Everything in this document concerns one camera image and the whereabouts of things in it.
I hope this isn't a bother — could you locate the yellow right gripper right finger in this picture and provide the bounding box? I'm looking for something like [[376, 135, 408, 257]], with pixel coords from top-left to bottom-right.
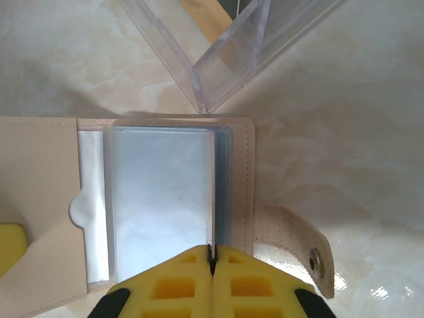
[[211, 244, 331, 318]]

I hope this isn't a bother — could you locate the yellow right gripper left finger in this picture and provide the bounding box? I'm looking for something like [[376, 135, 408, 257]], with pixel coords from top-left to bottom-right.
[[94, 244, 213, 318]]

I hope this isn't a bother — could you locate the clear acrylic card box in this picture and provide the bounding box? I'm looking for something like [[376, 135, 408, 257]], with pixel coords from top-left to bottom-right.
[[121, 0, 344, 114]]

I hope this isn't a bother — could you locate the gold VIP card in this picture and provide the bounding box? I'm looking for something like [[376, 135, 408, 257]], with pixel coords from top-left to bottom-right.
[[178, 0, 235, 44]]

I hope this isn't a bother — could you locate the black card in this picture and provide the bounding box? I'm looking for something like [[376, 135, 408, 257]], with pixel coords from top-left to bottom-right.
[[220, 0, 262, 21]]

